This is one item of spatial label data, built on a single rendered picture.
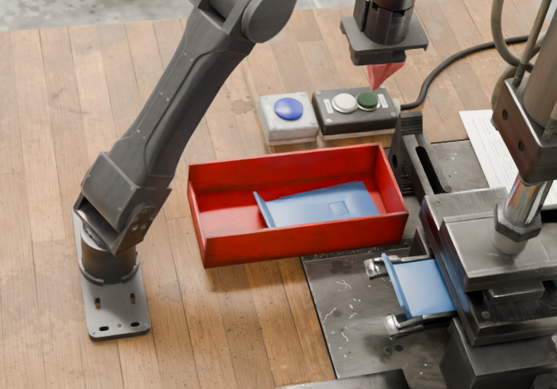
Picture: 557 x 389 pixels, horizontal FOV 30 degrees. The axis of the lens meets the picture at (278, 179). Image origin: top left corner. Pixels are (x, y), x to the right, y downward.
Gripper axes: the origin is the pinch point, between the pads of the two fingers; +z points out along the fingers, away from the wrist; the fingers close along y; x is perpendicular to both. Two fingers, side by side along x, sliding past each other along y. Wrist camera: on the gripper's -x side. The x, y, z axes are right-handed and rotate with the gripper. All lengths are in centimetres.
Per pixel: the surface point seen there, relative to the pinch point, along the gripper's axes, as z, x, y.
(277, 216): 5.8, 16.0, 16.6
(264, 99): 3.7, -2.4, 14.2
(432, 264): -2.1, 31.6, 3.0
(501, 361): -1.7, 44.8, -0.4
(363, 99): 3.0, 0.0, 1.0
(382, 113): 3.8, 2.2, -1.2
